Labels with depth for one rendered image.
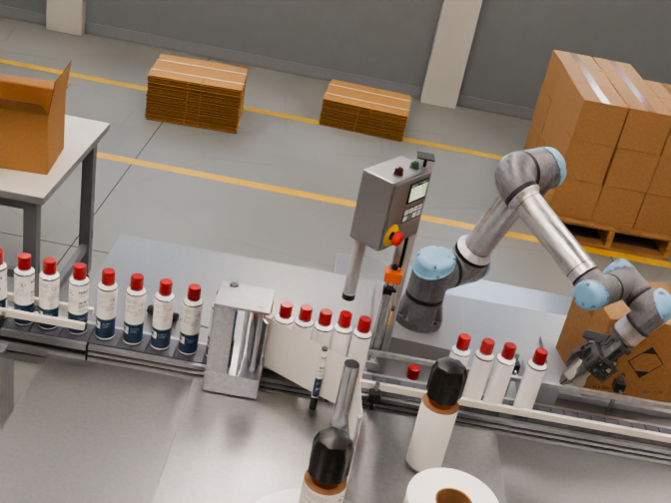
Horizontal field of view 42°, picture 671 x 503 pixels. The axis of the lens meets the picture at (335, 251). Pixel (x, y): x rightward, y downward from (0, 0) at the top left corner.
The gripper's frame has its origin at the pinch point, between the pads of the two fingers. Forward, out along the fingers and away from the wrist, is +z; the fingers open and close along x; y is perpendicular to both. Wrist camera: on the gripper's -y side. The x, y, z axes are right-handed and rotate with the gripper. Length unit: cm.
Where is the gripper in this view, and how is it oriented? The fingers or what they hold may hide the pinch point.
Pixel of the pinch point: (563, 378)
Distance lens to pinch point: 244.9
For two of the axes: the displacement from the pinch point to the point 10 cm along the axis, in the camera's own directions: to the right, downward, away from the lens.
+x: 7.7, 5.9, 2.6
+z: -6.4, 6.6, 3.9
